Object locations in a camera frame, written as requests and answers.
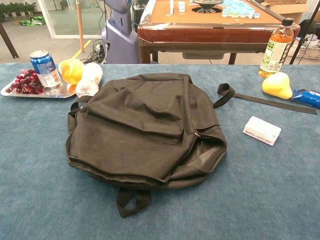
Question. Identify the metal tray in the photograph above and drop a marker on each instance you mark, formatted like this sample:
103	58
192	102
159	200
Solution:
60	92

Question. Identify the yellow toy pear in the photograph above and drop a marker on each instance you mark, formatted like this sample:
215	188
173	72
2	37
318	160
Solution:
277	86

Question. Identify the blue mahjong tile pile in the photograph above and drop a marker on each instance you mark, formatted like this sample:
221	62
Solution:
237	10

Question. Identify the black tripod stand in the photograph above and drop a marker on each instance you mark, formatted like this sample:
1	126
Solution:
297	50

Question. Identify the black mahjong table dial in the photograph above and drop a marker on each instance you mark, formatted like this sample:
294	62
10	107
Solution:
206	3

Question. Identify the black slanted table leg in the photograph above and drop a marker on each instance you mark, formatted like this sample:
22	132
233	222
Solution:
8	42

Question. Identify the upright white mahjong tile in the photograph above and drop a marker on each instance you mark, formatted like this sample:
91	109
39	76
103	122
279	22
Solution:
171	6

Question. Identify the green object on floor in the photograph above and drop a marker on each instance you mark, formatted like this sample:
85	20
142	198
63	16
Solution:
32	21

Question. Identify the blue carpet table cover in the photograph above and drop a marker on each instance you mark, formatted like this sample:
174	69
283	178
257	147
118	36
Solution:
37	150

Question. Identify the red grape bunch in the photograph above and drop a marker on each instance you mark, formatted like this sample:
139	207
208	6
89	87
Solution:
25	83

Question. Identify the blue snack packet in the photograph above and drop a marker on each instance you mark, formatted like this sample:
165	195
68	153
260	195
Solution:
307	98

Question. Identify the small white box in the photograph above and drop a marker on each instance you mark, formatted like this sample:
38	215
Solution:
262	128

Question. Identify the tea bottle with black cap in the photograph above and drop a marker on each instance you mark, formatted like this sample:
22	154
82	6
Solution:
275	50

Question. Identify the cardboard box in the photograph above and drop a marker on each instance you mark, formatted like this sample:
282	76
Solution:
287	10

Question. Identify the green potted plants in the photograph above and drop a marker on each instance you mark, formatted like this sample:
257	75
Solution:
17	8

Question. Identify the white framed glass partition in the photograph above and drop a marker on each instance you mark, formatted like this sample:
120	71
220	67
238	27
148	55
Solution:
53	36

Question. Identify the orange yellow toy fruit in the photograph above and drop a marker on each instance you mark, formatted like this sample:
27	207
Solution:
71	71

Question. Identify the lavender robot base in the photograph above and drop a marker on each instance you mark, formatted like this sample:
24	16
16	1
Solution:
120	37

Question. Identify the white pink bottle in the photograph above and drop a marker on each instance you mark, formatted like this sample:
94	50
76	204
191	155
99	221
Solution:
92	72

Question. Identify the white plastic basket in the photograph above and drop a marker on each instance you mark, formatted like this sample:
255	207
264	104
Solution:
307	52

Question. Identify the black fabric backpack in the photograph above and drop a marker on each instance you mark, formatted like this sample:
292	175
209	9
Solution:
140	120

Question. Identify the brown mahjong table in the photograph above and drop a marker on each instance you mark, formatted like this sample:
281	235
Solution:
175	15

